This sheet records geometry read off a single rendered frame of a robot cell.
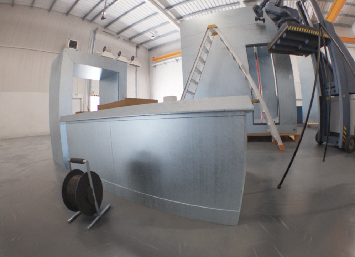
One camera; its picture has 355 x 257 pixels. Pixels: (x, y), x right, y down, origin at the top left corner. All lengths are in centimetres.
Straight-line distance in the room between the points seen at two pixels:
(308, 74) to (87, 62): 739
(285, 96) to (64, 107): 375
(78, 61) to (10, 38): 902
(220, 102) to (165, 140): 35
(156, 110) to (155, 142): 19
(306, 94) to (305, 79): 64
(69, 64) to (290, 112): 385
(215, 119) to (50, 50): 1070
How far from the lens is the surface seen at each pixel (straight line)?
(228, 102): 63
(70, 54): 230
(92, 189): 93
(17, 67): 1032
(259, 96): 259
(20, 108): 984
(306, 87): 732
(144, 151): 90
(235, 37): 378
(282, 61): 356
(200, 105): 66
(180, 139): 76
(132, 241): 82
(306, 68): 748
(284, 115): 338
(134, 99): 101
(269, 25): 392
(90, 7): 1192
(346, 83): 285
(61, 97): 211
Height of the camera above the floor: 57
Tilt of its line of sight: 3 degrees down
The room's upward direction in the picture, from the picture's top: 2 degrees counter-clockwise
